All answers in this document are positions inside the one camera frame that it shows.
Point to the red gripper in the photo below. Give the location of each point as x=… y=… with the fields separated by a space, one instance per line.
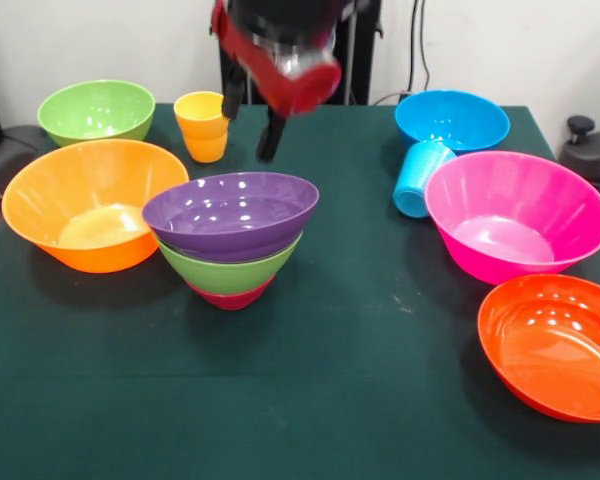
x=290 y=92

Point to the yellow cup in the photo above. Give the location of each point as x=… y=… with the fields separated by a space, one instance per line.
x=202 y=135

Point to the purple bowl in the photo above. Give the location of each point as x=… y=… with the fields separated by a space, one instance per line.
x=230 y=220

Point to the green bowl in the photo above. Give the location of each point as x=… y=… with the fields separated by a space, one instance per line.
x=220 y=275
x=95 y=110

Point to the small crimson bowl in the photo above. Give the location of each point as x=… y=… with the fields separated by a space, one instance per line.
x=227 y=301

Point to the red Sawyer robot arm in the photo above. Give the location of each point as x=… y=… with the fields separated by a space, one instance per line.
x=290 y=17

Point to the blue cup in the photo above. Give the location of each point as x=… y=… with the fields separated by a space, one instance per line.
x=420 y=175

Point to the large orange bowl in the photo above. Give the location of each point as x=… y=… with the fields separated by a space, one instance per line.
x=80 y=200

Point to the blue bowl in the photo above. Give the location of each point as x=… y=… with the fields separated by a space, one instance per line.
x=455 y=115

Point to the black stand base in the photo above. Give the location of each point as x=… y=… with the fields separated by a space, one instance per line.
x=10 y=155
x=590 y=150

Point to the dark green table cloth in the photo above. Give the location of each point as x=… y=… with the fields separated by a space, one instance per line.
x=300 y=390

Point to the large magenta bowl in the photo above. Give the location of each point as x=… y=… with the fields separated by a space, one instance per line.
x=515 y=215

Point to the orange-red shallow bowl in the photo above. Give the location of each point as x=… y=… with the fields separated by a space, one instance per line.
x=555 y=350

